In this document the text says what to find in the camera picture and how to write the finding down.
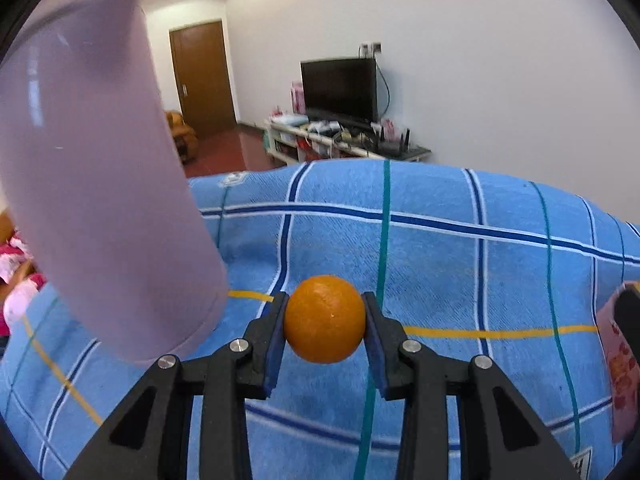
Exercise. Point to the pink tall box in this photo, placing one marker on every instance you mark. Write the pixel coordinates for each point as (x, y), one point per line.
(298, 96)

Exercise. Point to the lilac plastic cup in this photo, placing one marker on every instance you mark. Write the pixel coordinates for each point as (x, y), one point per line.
(100, 185)

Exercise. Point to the black television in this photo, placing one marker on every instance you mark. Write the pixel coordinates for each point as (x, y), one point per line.
(340, 90)

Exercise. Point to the white flat box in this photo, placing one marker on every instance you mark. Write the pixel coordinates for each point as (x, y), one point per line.
(290, 120)

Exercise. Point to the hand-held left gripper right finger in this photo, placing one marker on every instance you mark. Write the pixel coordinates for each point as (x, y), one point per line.
(375, 355)

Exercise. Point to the wall socket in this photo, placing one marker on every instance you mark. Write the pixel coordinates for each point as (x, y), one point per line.
(370, 48)

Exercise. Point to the pink flowered packet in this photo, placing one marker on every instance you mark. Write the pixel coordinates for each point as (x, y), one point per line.
(390, 127)

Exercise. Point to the orange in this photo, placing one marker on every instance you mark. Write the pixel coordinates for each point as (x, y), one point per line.
(325, 320)

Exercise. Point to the blue plaid blanket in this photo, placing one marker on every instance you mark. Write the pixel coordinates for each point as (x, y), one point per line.
(450, 270)

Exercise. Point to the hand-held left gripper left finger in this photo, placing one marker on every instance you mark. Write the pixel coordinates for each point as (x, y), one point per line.
(272, 355)

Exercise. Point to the black router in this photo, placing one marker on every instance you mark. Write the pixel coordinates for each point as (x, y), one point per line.
(395, 145)

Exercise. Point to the white television stand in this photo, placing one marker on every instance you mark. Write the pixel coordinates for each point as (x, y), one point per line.
(285, 147)

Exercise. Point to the pink floral cushion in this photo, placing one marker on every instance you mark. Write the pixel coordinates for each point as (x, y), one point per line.
(15, 305)

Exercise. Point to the brown wooden door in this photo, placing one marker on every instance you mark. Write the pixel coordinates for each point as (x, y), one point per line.
(202, 80)

